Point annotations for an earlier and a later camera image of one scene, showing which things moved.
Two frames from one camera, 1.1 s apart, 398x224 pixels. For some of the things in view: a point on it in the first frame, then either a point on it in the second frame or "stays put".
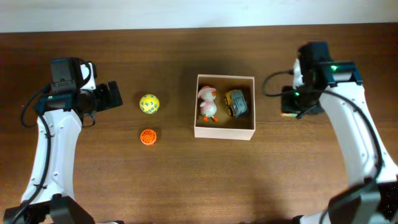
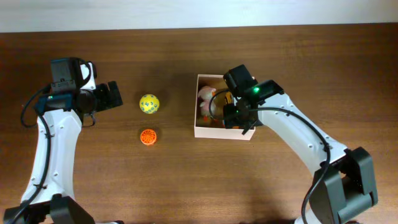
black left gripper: x=117 y=101 stays put
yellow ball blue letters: x=149 y=104 stays put
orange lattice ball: x=148 y=137 stays put
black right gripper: x=287 y=105 → x=229 y=119
